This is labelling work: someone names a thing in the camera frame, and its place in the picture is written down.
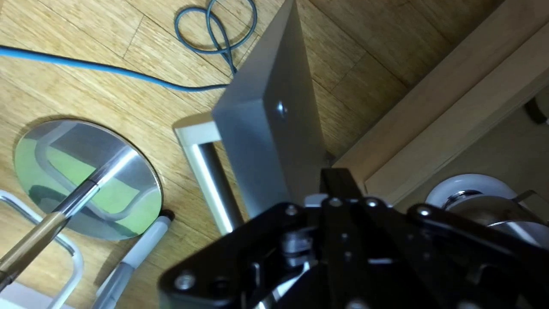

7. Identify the white metal tube frame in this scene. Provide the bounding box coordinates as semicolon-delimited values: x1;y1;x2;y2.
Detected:
0;190;86;309

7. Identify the white leg with black foot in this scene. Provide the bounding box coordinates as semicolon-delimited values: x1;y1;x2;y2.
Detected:
93;212;177;309

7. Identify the blue floor cable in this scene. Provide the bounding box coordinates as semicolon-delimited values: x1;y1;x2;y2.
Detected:
0;0;261;92

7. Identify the white stand mixer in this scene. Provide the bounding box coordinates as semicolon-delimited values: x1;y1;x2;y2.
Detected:
426;171;549;247

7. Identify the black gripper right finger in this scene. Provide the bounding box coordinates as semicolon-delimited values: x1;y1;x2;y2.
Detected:
342;168;549;309

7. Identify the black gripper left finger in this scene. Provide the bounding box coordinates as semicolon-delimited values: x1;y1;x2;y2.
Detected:
160;168;345;309

